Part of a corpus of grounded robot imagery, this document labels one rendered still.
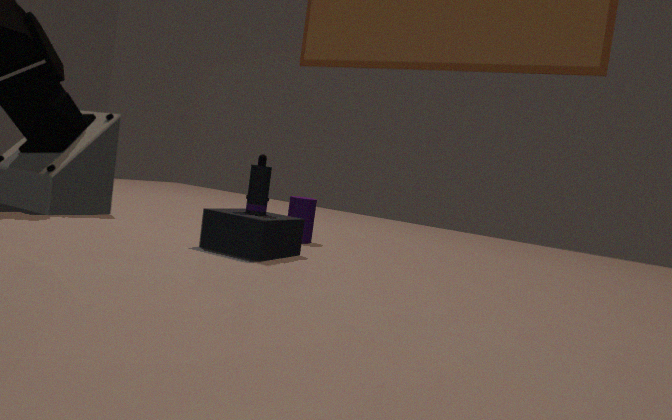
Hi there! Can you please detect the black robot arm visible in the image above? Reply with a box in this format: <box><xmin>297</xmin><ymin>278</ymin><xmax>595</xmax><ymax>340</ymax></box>
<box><xmin>0</xmin><ymin>0</ymin><xmax>96</xmax><ymax>153</ymax></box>

